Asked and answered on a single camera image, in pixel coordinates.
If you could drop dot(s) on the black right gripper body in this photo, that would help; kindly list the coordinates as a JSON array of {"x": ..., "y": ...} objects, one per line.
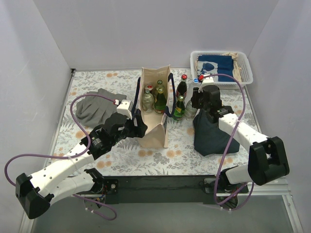
[{"x": 196, "y": 98}]

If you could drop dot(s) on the blue printed cloth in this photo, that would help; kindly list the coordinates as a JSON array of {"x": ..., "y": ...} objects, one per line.
[{"x": 214, "y": 64}]

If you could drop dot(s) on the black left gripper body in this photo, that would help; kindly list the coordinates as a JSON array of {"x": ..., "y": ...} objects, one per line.
[{"x": 136, "y": 122}]

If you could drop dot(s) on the green perrier bottle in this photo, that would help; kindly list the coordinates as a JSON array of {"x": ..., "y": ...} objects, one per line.
[
  {"x": 179, "y": 108},
  {"x": 160, "y": 101}
]

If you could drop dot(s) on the dark folded shorts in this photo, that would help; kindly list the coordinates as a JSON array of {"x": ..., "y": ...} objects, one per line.
[{"x": 208, "y": 138}]

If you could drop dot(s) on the clear chang bottle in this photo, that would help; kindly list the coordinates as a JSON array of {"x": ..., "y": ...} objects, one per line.
[
  {"x": 190, "y": 111},
  {"x": 147, "y": 101},
  {"x": 159, "y": 85}
]

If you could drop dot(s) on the red tab drink can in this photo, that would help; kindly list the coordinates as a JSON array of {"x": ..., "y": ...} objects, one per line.
[{"x": 149, "y": 87}]

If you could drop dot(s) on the floral table mat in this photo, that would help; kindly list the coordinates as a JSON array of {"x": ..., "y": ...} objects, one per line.
[{"x": 128, "y": 158}]

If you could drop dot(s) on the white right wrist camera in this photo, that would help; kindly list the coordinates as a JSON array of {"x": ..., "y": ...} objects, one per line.
[{"x": 205, "y": 80}]

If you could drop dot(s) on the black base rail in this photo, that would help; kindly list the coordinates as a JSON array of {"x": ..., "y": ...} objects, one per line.
[{"x": 158, "y": 189}]

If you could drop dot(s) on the dark cola bottle red cap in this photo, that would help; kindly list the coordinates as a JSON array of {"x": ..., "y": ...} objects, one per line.
[{"x": 182, "y": 87}]

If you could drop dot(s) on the beige cloth in basket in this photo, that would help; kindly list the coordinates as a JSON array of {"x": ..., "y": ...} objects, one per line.
[{"x": 236, "y": 68}]

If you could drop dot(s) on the grey folded cloth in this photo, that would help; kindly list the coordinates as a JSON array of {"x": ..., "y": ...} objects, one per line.
[{"x": 93, "y": 111}]

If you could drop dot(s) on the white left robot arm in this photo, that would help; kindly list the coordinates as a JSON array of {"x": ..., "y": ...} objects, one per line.
[{"x": 38, "y": 191}]

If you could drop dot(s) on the white plastic basket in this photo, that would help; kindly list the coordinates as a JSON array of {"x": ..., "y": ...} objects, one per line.
[{"x": 222, "y": 80}]

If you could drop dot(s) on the beige canvas tote bag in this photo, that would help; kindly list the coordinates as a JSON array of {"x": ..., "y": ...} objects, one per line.
[{"x": 156, "y": 135}]

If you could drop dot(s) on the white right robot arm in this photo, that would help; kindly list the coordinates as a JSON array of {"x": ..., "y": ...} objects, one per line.
[{"x": 267, "y": 159}]

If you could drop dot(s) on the clear Chang bottle back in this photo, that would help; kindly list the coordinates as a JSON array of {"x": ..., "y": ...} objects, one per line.
[{"x": 159, "y": 85}]

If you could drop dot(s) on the Pocari Sweat plastic bottle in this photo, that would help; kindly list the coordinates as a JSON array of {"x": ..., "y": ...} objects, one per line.
[{"x": 194, "y": 83}]

